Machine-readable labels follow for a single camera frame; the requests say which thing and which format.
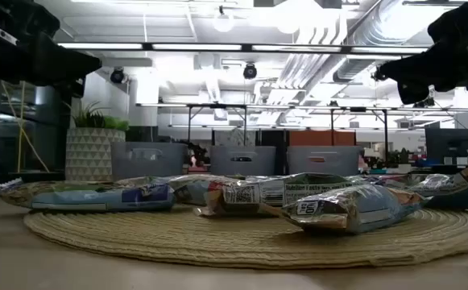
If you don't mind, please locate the silver ceiling air duct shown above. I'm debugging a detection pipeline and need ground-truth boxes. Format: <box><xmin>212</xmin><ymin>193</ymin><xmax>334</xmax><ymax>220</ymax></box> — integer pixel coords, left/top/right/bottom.
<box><xmin>332</xmin><ymin>0</ymin><xmax>434</xmax><ymax>84</ymax></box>

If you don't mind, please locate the green orange Chewy granola bar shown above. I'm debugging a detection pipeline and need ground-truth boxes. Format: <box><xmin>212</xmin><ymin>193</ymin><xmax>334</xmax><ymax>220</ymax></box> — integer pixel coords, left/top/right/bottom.
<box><xmin>195</xmin><ymin>172</ymin><xmax>359</xmax><ymax>218</ymax></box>
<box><xmin>280</xmin><ymin>184</ymin><xmax>426</xmax><ymax>235</ymax></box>
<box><xmin>0</xmin><ymin>180</ymin><xmax>122</xmax><ymax>209</ymax></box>

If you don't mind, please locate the grey translucent plastic bin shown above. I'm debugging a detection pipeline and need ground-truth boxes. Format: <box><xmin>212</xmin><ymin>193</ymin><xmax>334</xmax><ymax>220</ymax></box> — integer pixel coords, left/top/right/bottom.
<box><xmin>286</xmin><ymin>145</ymin><xmax>363</xmax><ymax>176</ymax></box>
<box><xmin>209</xmin><ymin>145</ymin><xmax>277</xmax><ymax>176</ymax></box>
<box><xmin>110</xmin><ymin>141</ymin><xmax>188</xmax><ymax>180</ymax></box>

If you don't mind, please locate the thin yellow cord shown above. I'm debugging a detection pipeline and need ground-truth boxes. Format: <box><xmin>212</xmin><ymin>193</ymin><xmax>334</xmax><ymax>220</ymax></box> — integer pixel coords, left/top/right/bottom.
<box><xmin>0</xmin><ymin>80</ymin><xmax>50</xmax><ymax>174</ymax></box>

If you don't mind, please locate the black computer monitor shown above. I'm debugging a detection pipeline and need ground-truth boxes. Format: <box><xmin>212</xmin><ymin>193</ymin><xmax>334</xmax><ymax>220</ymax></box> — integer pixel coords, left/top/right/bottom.
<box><xmin>425</xmin><ymin>127</ymin><xmax>468</xmax><ymax>164</ymax></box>

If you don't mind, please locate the blue Chewy granola bar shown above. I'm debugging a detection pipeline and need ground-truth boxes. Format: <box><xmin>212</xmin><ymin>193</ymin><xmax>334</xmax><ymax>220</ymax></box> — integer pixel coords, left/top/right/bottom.
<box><xmin>116</xmin><ymin>174</ymin><xmax>229</xmax><ymax>207</ymax></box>
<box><xmin>354</xmin><ymin>173</ymin><xmax>420</xmax><ymax>190</ymax></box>
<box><xmin>30</xmin><ymin>184</ymin><xmax>176</xmax><ymax>213</ymax></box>

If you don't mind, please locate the white globe ceiling lamp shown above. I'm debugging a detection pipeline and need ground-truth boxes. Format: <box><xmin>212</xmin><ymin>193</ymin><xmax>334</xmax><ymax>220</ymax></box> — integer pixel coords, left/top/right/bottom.
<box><xmin>212</xmin><ymin>6</ymin><xmax>235</xmax><ymax>33</ymax></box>

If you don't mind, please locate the round woven straw placemat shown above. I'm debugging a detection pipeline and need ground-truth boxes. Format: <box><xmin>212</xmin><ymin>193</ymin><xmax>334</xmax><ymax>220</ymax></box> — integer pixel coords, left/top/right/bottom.
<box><xmin>23</xmin><ymin>203</ymin><xmax>468</xmax><ymax>270</ymax></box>

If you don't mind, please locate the small green desk plant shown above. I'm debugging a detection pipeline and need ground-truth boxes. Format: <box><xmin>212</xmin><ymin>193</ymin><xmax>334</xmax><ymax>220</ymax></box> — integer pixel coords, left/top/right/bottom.
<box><xmin>394</xmin><ymin>147</ymin><xmax>412</xmax><ymax>165</ymax></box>

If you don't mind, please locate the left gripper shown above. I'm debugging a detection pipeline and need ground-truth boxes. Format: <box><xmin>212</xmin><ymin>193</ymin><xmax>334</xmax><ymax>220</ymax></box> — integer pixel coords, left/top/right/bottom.
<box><xmin>0</xmin><ymin>0</ymin><xmax>102</xmax><ymax>97</ymax></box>

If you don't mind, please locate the long linear ceiling light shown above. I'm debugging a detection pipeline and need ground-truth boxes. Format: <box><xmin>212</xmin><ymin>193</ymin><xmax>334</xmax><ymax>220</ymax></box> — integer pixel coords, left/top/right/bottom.
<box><xmin>56</xmin><ymin>41</ymin><xmax>432</xmax><ymax>56</ymax></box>

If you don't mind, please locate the black metal workstation frame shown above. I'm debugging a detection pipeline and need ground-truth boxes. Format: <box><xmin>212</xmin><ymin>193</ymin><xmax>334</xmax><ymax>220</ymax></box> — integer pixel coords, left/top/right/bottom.
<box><xmin>187</xmin><ymin>103</ymin><xmax>249</xmax><ymax>147</ymax></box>
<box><xmin>329</xmin><ymin>106</ymin><xmax>391</xmax><ymax>162</ymax></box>

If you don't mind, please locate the succulent in white patterned pot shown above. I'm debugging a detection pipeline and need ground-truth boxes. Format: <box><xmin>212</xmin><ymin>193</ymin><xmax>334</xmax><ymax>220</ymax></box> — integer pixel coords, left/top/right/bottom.
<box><xmin>64</xmin><ymin>100</ymin><xmax>130</xmax><ymax>182</ymax></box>

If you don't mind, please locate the orange partition panel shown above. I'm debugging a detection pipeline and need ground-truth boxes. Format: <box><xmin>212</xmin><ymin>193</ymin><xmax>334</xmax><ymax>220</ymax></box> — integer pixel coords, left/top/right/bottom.
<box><xmin>288</xmin><ymin>130</ymin><xmax>357</xmax><ymax>147</ymax></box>

